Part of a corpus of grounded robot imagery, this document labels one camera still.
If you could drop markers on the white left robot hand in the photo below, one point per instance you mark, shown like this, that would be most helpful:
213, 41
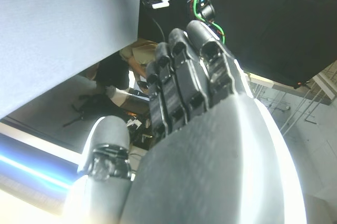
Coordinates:
210, 168

